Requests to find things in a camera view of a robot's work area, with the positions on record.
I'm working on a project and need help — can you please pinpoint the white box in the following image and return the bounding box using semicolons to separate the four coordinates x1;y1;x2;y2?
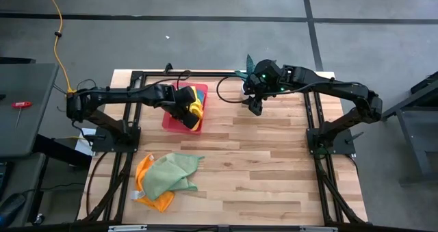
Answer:
78;127;97;157

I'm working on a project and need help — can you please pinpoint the orange microfiber towel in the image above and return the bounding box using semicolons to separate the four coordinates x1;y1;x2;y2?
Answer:
132;153;177;214

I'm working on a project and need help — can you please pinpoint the pink plastic bin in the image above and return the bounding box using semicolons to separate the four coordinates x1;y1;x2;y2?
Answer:
161;81;209;136

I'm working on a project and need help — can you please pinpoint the green microfiber towel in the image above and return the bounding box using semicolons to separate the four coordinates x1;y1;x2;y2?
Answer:
141;152;206;202

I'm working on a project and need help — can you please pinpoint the thick black cable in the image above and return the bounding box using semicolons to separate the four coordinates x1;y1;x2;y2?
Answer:
85;151;111;219

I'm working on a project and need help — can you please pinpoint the yellow microfiber towel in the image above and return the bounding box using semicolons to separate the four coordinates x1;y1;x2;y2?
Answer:
186;85;205;131

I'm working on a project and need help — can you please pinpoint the yellow extension cable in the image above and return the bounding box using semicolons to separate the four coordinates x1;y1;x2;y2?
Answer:
40;0;80;96

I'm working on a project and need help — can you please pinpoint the grey metal bench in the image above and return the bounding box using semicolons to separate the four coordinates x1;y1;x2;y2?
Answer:
377;70;438;185

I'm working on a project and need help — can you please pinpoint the grey side table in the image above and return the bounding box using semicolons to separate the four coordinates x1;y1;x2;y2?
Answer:
0;62;60;158

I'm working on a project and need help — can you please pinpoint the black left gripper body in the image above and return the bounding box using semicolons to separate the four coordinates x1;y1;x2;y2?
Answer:
163;83;198;123

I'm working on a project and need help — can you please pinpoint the red-handled hex key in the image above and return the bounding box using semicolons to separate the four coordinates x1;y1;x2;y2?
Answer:
10;101;34;129

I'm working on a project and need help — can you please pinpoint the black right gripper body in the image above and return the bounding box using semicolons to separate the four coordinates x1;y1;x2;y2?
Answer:
244;58;285;103

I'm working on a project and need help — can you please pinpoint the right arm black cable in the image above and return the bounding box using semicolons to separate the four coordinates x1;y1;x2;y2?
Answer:
216;75;248;105

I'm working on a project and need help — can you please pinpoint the black handheld device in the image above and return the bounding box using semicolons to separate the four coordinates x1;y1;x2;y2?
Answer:
0;192;27;228

